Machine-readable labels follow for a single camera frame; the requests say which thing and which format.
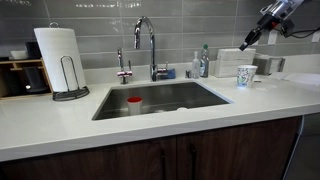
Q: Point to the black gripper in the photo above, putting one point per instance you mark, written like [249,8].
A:
[267,22]

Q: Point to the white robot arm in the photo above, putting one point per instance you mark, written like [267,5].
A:
[286,6]

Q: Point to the printed white paper coffee cup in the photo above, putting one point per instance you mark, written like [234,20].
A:
[246,76]

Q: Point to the white cup with red rim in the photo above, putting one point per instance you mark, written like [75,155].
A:
[134,106]

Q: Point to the white folded paper towel stack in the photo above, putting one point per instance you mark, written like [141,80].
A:
[233,63]

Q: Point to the steel napkin dispenser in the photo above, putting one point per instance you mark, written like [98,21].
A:
[268,65]

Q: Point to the green capped dish soap bottle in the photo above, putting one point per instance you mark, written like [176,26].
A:
[204,63]

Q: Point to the clear soap bottle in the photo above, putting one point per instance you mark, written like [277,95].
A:
[196,68]

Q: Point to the small dark sink accessory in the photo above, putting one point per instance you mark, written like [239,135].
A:
[188,74]

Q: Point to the blue sponge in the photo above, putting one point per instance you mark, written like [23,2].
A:
[171,74]

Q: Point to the stainless steel sink basin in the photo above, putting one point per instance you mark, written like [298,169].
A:
[173,95]

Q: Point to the tall chrome faucet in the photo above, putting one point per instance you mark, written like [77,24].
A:
[152,50]

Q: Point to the dark wood cabinet door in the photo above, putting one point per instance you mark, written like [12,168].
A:
[240,150]
[83,163]

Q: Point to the small chrome water tap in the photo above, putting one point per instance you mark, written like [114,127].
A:
[124,73]

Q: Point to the white paper towel roll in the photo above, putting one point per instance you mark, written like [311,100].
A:
[58,56]

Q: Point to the wooden shelf rack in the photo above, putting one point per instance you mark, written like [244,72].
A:
[46,78]

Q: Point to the black mug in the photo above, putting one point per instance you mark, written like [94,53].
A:
[33,50]

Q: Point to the black rounded appliance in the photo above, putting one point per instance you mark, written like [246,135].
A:
[35,80]

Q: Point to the white bowl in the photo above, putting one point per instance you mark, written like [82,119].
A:
[19,54]

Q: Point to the white wall outlet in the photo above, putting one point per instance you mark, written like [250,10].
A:
[272,38]
[255,43]

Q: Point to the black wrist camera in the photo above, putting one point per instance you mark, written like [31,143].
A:
[287,27]

